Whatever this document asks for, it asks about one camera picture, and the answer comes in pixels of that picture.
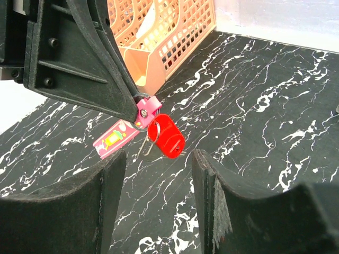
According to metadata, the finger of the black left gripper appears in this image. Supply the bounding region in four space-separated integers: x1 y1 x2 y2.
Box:
23 1 138 122

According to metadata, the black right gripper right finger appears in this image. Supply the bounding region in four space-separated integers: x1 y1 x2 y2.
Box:
192 149 338 253

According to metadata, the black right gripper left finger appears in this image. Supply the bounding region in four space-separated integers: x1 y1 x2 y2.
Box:
1 150 126 253

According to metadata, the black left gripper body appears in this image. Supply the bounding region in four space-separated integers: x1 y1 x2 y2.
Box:
1 0 34 84

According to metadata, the silver metal keyring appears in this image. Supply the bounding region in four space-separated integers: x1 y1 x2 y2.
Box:
132 93 162 132

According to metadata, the pink strap keychain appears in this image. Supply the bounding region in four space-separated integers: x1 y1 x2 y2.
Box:
92 95 163 159

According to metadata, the red key tag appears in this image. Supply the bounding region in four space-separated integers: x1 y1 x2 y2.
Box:
147 114 186 159

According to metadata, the white packet in organizer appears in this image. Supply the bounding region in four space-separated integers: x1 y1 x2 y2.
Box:
136 2 158 39

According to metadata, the orange plastic file organizer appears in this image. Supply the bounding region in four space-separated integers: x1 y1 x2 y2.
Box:
107 0 216 96

